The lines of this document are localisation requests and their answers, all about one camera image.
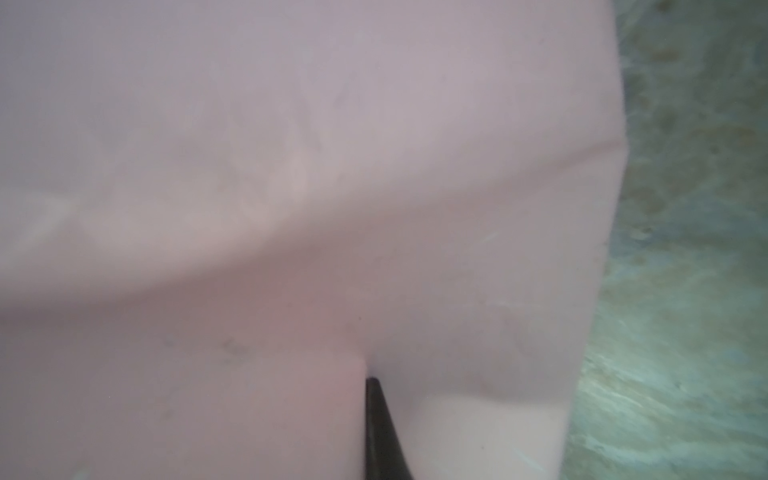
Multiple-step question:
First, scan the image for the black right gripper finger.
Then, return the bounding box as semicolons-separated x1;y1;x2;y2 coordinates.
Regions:
364;377;413;480

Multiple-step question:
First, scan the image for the purple pink wrapping paper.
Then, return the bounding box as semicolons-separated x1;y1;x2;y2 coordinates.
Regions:
1;1;628;479

